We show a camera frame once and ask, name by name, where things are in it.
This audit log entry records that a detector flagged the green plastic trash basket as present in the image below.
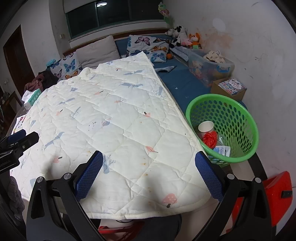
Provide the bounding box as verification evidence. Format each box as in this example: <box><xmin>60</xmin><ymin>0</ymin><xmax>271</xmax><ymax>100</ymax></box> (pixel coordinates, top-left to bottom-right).
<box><xmin>185</xmin><ymin>94</ymin><xmax>259</xmax><ymax>167</ymax></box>

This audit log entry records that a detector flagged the white milk carton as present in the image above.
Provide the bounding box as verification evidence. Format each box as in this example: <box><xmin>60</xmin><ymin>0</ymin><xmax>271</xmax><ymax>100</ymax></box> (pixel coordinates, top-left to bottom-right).
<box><xmin>213</xmin><ymin>146</ymin><xmax>231</xmax><ymax>157</ymax></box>

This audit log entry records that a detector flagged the grey knit glove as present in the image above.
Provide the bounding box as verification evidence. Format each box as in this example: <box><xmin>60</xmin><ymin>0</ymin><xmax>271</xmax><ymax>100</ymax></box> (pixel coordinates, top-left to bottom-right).
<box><xmin>1</xmin><ymin>176</ymin><xmax>25</xmax><ymax>222</ymax></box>

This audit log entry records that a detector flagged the green tissue pack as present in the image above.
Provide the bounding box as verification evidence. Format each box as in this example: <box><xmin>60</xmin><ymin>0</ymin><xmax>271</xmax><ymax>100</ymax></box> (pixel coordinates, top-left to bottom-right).
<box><xmin>28</xmin><ymin>89</ymin><xmax>42</xmax><ymax>106</ymax></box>

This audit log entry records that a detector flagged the red plastic stool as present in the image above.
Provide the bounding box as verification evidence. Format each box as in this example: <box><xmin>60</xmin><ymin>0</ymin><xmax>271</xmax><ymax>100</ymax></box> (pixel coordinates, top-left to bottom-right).
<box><xmin>226</xmin><ymin>171</ymin><xmax>293</xmax><ymax>240</ymax></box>

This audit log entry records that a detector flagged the white paper cup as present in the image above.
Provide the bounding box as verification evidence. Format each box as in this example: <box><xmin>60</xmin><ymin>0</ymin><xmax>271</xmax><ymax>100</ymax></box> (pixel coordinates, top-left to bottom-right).
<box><xmin>198</xmin><ymin>120</ymin><xmax>214</xmax><ymax>139</ymax></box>

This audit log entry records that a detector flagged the white quilted blanket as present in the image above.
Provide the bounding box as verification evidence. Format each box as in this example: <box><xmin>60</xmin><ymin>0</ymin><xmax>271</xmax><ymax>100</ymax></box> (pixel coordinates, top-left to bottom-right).
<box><xmin>11</xmin><ymin>53</ymin><xmax>210</xmax><ymax>220</ymax></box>

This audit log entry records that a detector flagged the dark wooden door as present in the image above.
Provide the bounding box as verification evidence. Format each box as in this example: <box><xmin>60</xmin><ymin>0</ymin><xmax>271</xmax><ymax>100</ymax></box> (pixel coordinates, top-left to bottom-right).
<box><xmin>3</xmin><ymin>26</ymin><xmax>35</xmax><ymax>96</ymax></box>

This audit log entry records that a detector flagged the cardboard box with books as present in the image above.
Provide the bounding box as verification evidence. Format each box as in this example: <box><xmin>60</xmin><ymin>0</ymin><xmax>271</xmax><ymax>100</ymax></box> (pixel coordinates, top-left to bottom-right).
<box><xmin>211</xmin><ymin>78</ymin><xmax>247</xmax><ymax>101</ymax></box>

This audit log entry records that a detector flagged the blue mattress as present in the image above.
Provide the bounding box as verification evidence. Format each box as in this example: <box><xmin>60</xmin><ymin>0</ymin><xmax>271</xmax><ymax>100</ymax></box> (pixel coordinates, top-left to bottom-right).
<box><xmin>114</xmin><ymin>34</ymin><xmax>248</xmax><ymax>117</ymax></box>

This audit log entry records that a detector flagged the beige pillow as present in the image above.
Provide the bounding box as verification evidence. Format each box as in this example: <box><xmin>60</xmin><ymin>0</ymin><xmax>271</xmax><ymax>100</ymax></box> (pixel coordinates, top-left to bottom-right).
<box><xmin>76</xmin><ymin>35</ymin><xmax>120</xmax><ymax>69</ymax></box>

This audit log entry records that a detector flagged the clear plastic storage bin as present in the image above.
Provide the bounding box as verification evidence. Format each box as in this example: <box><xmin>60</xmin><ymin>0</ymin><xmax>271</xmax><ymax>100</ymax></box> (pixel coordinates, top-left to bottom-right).
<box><xmin>188</xmin><ymin>49</ymin><xmax>235</xmax><ymax>87</ymax></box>

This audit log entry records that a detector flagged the butterfly print pillow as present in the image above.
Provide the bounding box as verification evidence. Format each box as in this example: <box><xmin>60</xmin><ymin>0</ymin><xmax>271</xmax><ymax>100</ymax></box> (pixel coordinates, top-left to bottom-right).
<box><xmin>126</xmin><ymin>35</ymin><xmax>170</xmax><ymax>63</ymax></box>

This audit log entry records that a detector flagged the orange fox plush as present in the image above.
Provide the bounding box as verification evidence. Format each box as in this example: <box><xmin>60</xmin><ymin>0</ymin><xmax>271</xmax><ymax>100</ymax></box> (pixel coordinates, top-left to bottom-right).
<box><xmin>189</xmin><ymin>33</ymin><xmax>202</xmax><ymax>49</ymax></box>

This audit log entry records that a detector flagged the black white cow plush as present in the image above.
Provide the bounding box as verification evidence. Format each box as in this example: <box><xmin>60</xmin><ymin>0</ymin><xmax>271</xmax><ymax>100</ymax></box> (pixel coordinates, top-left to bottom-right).
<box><xmin>165</xmin><ymin>25</ymin><xmax>189</xmax><ymax>48</ymax></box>

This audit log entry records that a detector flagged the dark window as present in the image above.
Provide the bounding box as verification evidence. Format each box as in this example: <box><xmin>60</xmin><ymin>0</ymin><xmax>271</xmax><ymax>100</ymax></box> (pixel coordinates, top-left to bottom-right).
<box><xmin>63</xmin><ymin>1</ymin><xmax>164</xmax><ymax>39</ymax></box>

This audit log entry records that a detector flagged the colourful wall hanging toy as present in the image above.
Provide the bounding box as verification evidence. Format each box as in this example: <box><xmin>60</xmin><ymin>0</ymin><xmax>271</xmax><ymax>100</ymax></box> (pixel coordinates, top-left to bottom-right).
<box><xmin>158</xmin><ymin>2</ymin><xmax>173</xmax><ymax>26</ymax></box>

